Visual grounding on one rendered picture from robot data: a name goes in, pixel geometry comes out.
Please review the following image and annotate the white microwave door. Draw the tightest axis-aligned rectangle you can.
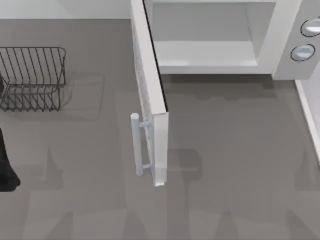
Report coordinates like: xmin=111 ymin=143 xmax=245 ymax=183
xmin=130 ymin=0 xmax=170 ymax=188

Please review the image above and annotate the pale microwave oven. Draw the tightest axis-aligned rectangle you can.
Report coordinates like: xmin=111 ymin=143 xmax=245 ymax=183
xmin=142 ymin=0 xmax=320 ymax=80

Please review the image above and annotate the grey microwave knob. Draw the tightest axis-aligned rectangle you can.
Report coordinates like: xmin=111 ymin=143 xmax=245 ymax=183
xmin=299 ymin=16 xmax=320 ymax=38
xmin=290 ymin=43 xmax=316 ymax=62

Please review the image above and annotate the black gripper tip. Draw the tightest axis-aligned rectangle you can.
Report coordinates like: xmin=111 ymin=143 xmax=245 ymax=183
xmin=0 ymin=127 xmax=22 ymax=193

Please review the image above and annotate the pale grey door handle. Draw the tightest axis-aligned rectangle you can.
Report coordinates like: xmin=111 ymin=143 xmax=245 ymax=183
xmin=129 ymin=112 xmax=153 ymax=177

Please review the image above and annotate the dark wire basket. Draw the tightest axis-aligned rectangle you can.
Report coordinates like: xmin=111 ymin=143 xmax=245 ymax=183
xmin=0 ymin=46 xmax=67 ymax=113

